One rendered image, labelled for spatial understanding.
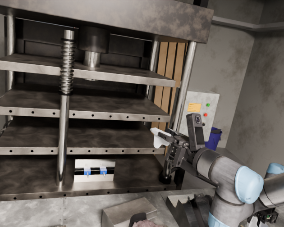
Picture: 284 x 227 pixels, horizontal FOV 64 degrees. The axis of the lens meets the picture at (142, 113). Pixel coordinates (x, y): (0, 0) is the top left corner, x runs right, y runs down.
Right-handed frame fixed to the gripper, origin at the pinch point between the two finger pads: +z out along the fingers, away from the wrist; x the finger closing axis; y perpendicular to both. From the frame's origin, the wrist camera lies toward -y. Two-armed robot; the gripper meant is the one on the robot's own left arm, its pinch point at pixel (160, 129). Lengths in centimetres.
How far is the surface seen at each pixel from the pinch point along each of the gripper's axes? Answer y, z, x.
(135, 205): 52, 25, 23
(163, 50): -58, 240, 203
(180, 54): -60, 224, 227
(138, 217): 54, 19, 21
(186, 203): 46, 11, 47
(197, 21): -54, 45, 51
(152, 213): 52, 17, 28
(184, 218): 52, 7, 44
